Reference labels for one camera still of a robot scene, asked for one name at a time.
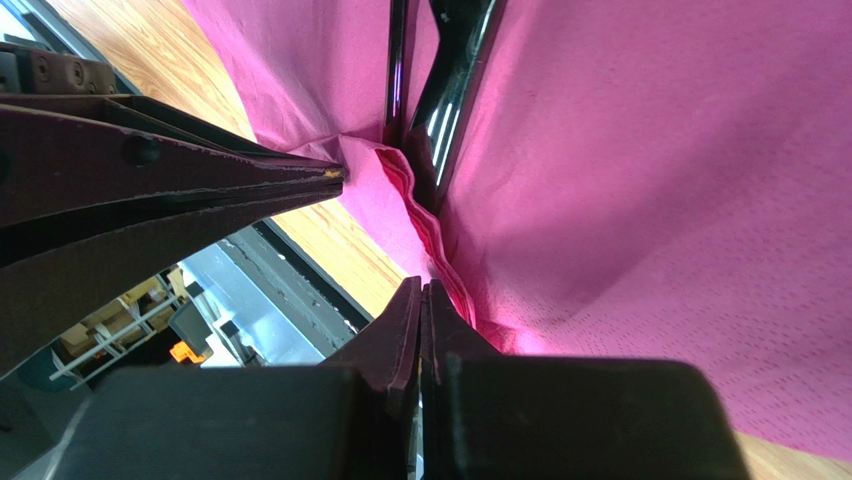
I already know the magenta paper napkin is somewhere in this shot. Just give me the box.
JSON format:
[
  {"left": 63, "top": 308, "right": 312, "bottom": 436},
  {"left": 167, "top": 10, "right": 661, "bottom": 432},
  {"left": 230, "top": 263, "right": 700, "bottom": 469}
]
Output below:
[{"left": 187, "top": 1, "right": 851, "bottom": 460}]

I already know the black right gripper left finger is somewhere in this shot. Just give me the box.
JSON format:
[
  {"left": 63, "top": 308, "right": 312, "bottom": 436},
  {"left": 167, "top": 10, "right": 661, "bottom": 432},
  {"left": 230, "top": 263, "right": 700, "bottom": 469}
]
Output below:
[{"left": 47, "top": 277, "right": 422, "bottom": 479}]

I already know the black table knife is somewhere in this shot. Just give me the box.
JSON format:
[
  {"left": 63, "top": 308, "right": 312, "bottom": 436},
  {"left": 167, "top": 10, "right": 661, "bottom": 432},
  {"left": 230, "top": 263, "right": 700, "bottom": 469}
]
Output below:
[{"left": 403, "top": 0, "right": 506, "bottom": 215}]

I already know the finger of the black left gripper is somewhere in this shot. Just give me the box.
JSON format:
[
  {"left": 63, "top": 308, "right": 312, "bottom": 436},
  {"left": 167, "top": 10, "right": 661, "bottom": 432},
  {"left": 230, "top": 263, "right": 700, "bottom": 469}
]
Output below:
[{"left": 1, "top": 182, "right": 342, "bottom": 375}]

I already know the purple metal spoon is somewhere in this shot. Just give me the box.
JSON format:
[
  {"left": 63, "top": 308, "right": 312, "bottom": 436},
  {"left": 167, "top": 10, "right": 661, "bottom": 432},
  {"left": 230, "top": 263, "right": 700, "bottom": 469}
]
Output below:
[{"left": 382, "top": 0, "right": 409, "bottom": 148}]

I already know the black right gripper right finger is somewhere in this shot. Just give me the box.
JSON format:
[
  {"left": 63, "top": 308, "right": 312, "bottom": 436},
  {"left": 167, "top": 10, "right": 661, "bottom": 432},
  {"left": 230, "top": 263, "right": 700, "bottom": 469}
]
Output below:
[{"left": 420, "top": 281, "right": 749, "bottom": 479}]

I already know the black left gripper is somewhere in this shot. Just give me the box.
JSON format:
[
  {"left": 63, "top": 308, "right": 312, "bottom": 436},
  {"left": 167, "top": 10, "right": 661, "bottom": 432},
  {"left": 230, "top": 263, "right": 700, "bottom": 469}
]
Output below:
[{"left": 1, "top": 42, "right": 345, "bottom": 227}]

